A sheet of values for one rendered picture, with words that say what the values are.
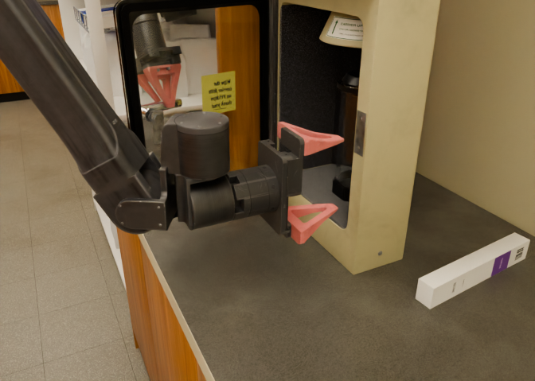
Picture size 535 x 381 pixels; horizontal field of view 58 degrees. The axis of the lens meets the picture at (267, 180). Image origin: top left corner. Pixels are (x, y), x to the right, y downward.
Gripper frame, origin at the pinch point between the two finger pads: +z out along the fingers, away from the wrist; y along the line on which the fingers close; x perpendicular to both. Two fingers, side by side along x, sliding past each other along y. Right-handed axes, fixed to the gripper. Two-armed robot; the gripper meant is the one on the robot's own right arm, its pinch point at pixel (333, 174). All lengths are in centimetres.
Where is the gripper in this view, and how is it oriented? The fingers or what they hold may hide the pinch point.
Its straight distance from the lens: 62.8
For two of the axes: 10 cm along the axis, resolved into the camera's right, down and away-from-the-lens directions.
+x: -4.4, -4.0, 8.0
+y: 0.1, -9.0, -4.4
